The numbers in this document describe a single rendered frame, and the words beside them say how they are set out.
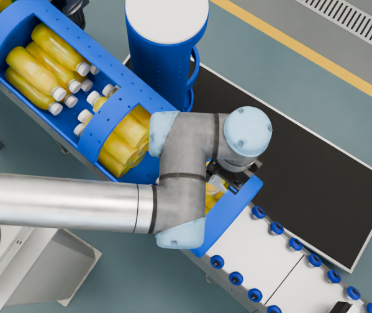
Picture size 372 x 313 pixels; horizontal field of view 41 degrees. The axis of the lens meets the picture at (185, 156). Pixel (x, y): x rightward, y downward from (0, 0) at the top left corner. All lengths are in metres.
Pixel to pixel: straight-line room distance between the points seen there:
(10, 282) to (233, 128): 0.84
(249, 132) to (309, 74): 2.12
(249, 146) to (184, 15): 1.00
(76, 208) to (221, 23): 2.28
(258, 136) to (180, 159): 0.12
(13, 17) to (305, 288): 1.18
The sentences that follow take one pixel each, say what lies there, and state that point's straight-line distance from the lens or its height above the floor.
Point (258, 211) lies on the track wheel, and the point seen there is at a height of 0.98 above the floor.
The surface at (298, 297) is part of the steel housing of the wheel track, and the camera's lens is 1.65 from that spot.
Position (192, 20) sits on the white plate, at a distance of 1.71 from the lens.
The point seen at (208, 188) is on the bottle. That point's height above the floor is 1.38.
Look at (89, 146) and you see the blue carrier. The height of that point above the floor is 1.17.
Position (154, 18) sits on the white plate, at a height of 1.04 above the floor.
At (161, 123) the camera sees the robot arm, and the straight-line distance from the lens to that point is 0.79.
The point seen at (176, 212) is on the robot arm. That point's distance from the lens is 0.75.
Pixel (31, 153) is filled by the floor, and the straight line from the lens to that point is 2.68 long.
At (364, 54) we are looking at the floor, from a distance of 3.04.
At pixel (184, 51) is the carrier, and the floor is 0.96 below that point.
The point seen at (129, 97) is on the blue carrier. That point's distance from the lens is 1.39.
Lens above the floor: 2.52
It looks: 75 degrees down
